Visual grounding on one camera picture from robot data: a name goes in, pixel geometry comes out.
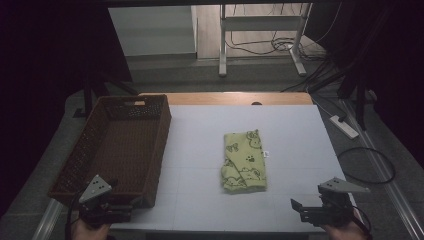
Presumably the looped black floor cable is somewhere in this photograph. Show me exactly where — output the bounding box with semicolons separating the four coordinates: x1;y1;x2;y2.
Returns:
336;146;397;185

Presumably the tangle of floor cables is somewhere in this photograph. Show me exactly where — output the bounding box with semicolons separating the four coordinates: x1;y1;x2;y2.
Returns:
224;31;327;62

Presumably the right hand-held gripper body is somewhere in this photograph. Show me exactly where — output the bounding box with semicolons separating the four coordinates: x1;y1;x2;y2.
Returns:
318;177;371;226

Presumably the wooden table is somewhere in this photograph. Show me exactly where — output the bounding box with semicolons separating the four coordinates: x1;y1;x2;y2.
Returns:
138;92;314;106

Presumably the white cabinet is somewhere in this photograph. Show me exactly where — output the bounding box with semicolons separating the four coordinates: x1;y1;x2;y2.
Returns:
108;5;199;57

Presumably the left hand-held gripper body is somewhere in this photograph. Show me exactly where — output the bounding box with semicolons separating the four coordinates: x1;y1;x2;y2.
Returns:
78;174;119;229

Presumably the person's right hand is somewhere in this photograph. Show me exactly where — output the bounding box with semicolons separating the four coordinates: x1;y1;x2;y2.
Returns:
321;208;370;240

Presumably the brown woven basket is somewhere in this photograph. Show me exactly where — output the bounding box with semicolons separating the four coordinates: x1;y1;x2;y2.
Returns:
48;94;173;209

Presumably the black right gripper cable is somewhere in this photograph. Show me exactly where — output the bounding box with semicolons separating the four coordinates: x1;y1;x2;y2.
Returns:
351;204;373;236

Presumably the white table mat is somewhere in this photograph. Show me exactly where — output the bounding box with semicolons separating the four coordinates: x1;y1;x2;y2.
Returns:
111;104;368;233

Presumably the black floor stand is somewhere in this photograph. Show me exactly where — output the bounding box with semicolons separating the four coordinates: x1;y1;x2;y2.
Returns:
73;75;140;119
335;6;395;132

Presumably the metal floor rail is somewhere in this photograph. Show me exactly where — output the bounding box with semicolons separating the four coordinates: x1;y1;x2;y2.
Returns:
339;99;424;240
31;198;64;240

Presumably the green printed cloth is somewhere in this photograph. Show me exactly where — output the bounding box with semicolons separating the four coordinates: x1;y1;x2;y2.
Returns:
220;129;270;194

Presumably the white power strip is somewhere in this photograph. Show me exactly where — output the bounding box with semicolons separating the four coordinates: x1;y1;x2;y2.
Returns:
329;114;360;140

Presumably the white metal desk frame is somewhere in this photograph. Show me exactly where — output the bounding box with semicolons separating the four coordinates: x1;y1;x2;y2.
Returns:
218;3;313;78

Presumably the person's left hand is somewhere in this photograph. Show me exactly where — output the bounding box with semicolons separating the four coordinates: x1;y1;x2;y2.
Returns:
70;218;112;240

